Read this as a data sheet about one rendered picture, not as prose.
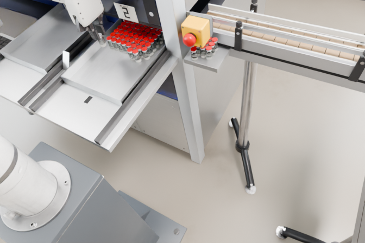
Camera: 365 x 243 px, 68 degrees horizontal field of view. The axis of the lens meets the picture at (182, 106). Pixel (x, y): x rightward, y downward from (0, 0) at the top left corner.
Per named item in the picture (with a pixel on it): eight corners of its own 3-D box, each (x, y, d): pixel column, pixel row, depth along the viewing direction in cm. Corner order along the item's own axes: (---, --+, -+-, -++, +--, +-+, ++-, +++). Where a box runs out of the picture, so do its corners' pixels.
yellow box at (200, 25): (193, 29, 91) (191, 11, 85) (213, 34, 88) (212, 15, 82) (182, 44, 87) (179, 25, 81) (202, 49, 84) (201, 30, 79)
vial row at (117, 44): (112, 44, 103) (108, 35, 100) (151, 57, 97) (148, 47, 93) (108, 48, 102) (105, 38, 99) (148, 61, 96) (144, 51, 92)
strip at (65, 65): (70, 62, 101) (63, 50, 96) (76, 64, 100) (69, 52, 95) (43, 89, 94) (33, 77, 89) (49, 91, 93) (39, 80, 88)
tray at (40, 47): (63, 8, 123) (60, 1, 121) (107, 20, 114) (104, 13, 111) (4, 57, 107) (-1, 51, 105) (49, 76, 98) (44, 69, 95)
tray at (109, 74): (122, 25, 111) (119, 17, 108) (177, 39, 101) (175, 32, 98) (65, 82, 95) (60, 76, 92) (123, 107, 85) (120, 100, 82)
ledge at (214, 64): (201, 38, 103) (201, 34, 101) (233, 46, 98) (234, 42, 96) (183, 63, 96) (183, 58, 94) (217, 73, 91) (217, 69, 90)
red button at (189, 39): (188, 38, 86) (186, 28, 83) (199, 42, 84) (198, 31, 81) (182, 46, 84) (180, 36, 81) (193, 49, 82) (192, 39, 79)
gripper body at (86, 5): (77, -27, 80) (92, 7, 89) (53, -8, 75) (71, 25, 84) (96, -23, 77) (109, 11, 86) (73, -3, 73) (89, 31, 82)
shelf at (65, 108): (58, 10, 127) (56, 6, 125) (189, 47, 101) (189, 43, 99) (-29, 81, 104) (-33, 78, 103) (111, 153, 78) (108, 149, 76)
